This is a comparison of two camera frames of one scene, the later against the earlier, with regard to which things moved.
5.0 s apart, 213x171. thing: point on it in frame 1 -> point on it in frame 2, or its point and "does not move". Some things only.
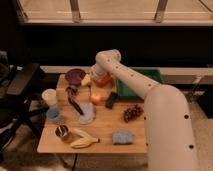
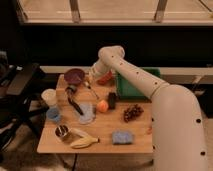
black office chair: [16, 80] does not move
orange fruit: [96, 100] -> [102, 106]
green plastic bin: [126, 92] does not move
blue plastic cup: [53, 115] does not move
